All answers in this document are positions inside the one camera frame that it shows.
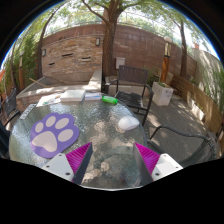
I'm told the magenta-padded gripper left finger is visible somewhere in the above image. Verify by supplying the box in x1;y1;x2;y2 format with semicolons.
41;142;94;186

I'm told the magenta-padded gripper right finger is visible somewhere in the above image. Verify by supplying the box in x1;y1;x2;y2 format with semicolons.
132;142;184;186

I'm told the white computer mouse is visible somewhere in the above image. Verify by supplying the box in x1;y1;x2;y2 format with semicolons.
117;115;140;132

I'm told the purple paw-shaped mouse pad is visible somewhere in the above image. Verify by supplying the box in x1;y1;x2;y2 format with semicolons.
29;112;81;159

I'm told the white flat box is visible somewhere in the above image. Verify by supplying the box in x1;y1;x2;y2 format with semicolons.
59;89;87;103

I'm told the white and blue small box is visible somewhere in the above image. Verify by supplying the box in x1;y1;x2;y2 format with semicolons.
84;92;103;101

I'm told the white square planter box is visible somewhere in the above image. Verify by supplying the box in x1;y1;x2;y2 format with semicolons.
152;81;174;107

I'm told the green wipes packet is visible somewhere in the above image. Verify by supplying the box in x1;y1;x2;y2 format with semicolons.
101;95;119;105

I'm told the white lettered sign plate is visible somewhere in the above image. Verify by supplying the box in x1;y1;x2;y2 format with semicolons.
19;103;37;120

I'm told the black metal mesh chair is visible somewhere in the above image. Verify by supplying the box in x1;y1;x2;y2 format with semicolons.
0;121;12;158
0;87;21;128

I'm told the raised stone planter bed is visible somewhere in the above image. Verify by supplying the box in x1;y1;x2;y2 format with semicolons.
15;69;103;112

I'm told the low wooden slat fence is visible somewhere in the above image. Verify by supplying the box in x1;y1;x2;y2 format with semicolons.
171;75;224;134

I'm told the dark slatted wooden armchair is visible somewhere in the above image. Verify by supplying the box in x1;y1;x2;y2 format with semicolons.
101;65;155;126

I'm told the slim tree trunk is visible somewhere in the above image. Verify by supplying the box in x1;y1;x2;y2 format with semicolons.
179;18;190;79

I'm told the large forked tree trunk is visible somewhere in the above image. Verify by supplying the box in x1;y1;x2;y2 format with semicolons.
81;0;134;80

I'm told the wooden post lamp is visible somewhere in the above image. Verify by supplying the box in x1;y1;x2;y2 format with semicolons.
160;35;174;84
18;49;26;91

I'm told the grey wall-mounted box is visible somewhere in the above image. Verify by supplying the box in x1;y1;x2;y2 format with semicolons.
115;57;126;70

